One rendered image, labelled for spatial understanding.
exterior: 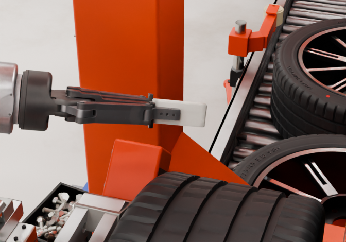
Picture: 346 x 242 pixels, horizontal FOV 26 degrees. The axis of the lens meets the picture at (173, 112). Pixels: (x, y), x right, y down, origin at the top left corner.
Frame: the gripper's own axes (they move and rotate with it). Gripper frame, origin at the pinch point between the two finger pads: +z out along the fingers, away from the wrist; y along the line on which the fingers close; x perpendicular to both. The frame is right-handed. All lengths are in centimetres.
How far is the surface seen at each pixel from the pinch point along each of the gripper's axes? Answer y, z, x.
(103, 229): 2.4, -8.3, -15.5
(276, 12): -178, 67, 9
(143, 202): 6.4, -4.3, -10.3
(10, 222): -21.8, -20.6, -23.8
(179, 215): 9.4, -0.2, -10.7
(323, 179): -94, 60, -32
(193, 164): -51, 14, -20
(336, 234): -49, 46, -32
